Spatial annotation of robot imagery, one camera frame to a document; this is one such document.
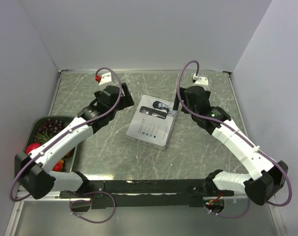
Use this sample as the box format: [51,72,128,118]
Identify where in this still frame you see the white cardboard clipper box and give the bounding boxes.
[126,95,177,150]

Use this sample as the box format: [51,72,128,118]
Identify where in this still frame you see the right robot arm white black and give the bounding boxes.
[173,86,288,206]

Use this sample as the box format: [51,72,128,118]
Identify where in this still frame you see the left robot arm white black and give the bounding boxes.
[14,83,134,199]

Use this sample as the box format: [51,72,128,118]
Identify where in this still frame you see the dark red grape bunch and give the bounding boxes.
[37,118,67,135]

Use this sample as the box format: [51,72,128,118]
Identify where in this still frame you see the grey fruit tray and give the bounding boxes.
[14,116,81,182]

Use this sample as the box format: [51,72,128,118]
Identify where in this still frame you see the orange pineapple toy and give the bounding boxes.
[35,131,53,144]

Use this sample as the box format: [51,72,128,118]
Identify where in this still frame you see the small red orange fruits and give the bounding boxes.
[52,152,71,172]

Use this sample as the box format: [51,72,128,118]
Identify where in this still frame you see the red apple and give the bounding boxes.
[26,143,42,154]

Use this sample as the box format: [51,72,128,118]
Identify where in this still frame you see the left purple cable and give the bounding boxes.
[9,67,123,224]

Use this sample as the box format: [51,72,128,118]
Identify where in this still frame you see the purple cable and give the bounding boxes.
[9,67,123,224]
[176,59,292,218]

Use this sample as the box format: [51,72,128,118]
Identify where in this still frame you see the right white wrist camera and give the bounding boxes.
[192,73,209,90]

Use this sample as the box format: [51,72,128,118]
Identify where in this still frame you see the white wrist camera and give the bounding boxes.
[192,73,209,90]
[95,72,115,87]

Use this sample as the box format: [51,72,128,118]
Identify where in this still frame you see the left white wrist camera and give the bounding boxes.
[95,72,115,87]

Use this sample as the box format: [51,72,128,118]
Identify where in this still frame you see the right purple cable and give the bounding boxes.
[176,59,292,218]

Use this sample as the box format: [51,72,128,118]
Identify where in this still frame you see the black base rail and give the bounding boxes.
[59,179,234,209]

